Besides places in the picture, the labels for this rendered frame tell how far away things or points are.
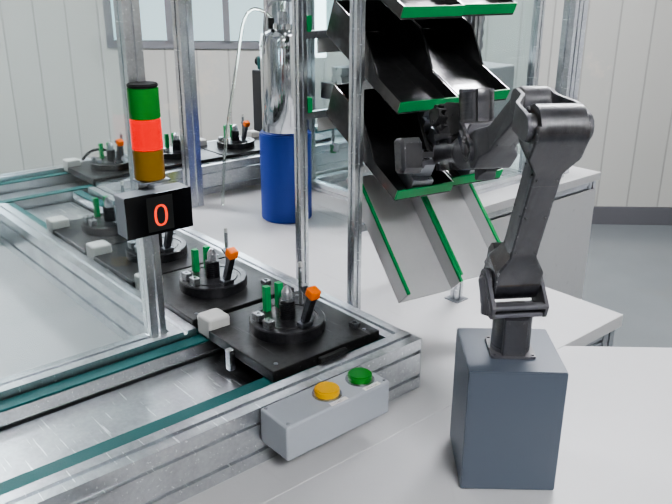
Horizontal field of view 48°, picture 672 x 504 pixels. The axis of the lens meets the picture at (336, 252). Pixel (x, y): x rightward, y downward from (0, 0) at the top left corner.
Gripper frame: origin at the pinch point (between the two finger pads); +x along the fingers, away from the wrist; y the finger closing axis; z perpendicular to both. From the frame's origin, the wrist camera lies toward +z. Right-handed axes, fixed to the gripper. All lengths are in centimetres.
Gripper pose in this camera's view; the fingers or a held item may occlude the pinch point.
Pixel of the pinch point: (429, 155)
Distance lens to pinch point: 139.9
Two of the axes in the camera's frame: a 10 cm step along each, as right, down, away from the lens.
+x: -4.1, -0.8, 9.1
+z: -0.5, -9.9, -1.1
